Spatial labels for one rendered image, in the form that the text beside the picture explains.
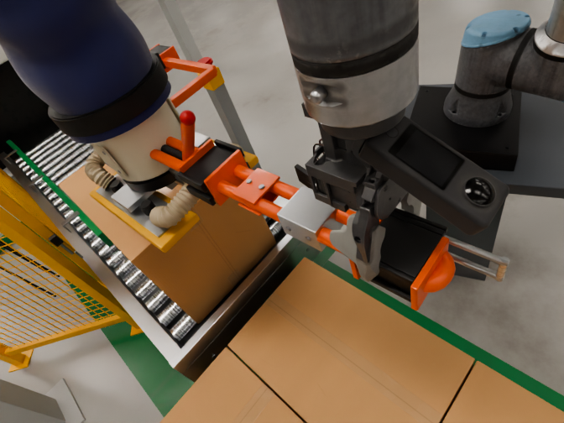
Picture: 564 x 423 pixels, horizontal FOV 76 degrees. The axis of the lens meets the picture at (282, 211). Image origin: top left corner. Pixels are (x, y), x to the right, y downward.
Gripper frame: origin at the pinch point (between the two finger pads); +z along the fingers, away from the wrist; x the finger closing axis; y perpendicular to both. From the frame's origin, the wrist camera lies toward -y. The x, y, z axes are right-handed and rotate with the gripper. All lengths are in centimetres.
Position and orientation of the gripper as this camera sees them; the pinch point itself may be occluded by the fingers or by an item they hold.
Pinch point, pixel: (394, 248)
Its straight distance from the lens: 45.0
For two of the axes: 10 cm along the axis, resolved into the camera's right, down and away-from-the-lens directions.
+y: -7.2, -3.6, 6.0
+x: -6.4, 6.8, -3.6
